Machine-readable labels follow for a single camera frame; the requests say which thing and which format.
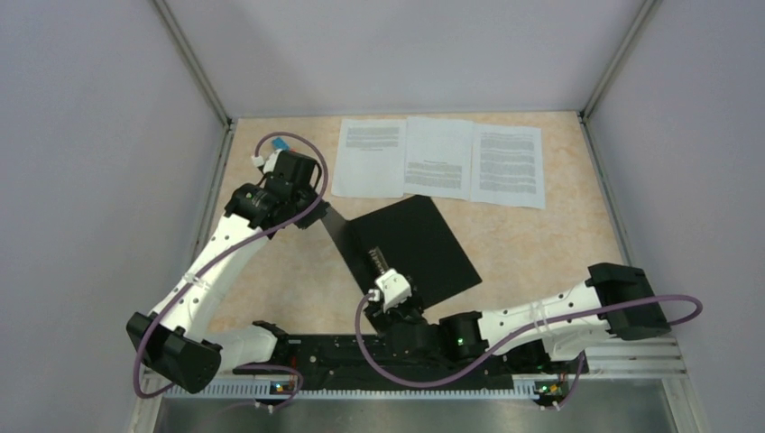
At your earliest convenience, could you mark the purple cable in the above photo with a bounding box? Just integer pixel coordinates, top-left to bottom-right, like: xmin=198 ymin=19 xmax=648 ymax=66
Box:
xmin=355 ymin=293 xmax=704 ymax=390
xmin=132 ymin=132 xmax=330 ymax=400

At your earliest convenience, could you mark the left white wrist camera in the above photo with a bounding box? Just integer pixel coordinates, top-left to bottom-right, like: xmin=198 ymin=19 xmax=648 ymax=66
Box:
xmin=251 ymin=149 xmax=282 ymax=175

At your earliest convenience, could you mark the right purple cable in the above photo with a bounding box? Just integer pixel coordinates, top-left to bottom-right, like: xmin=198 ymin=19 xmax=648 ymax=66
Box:
xmin=355 ymin=293 xmax=704 ymax=390

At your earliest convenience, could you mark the right aluminium frame post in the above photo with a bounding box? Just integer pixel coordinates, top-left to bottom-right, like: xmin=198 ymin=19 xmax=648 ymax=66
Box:
xmin=579 ymin=0 xmax=662 ymax=123

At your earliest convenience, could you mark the printed paper sheet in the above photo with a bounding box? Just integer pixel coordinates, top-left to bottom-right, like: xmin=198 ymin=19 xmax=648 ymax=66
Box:
xmin=469 ymin=124 xmax=546 ymax=209
xmin=403 ymin=116 xmax=474 ymax=200
xmin=331 ymin=119 xmax=406 ymax=198

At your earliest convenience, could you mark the white slotted cable duct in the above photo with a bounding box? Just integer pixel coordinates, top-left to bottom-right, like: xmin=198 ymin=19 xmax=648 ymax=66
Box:
xmin=164 ymin=375 xmax=539 ymax=401

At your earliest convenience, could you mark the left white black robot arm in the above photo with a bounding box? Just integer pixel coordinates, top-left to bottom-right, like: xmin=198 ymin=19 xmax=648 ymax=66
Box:
xmin=126 ymin=151 xmax=327 ymax=393

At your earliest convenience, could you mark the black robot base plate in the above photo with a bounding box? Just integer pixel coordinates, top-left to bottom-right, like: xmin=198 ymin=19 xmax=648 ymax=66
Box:
xmin=265 ymin=335 xmax=578 ymax=391

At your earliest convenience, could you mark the aluminium frame post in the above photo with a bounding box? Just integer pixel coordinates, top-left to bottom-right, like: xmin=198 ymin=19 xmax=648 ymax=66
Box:
xmin=579 ymin=0 xmax=662 ymax=123
xmin=149 ymin=0 xmax=232 ymax=128

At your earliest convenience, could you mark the left aluminium frame post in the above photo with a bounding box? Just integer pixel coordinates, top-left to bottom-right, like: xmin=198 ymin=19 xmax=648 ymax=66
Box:
xmin=149 ymin=0 xmax=232 ymax=128

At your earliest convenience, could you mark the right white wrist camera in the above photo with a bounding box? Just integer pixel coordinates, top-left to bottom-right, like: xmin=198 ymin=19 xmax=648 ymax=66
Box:
xmin=367 ymin=268 xmax=412 ymax=313

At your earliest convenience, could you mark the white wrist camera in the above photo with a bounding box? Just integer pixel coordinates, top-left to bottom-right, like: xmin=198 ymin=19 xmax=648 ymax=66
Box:
xmin=367 ymin=268 xmax=412 ymax=313
xmin=251 ymin=149 xmax=282 ymax=175

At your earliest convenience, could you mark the teal folder black inside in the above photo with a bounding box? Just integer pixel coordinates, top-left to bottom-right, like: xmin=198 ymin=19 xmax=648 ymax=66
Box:
xmin=322 ymin=196 xmax=482 ymax=335

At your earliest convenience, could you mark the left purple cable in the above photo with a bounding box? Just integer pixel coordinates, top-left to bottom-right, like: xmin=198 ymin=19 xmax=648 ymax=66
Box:
xmin=132 ymin=132 xmax=330 ymax=400

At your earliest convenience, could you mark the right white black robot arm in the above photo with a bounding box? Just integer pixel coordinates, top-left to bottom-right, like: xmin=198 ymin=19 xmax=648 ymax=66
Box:
xmin=383 ymin=263 xmax=670 ymax=372

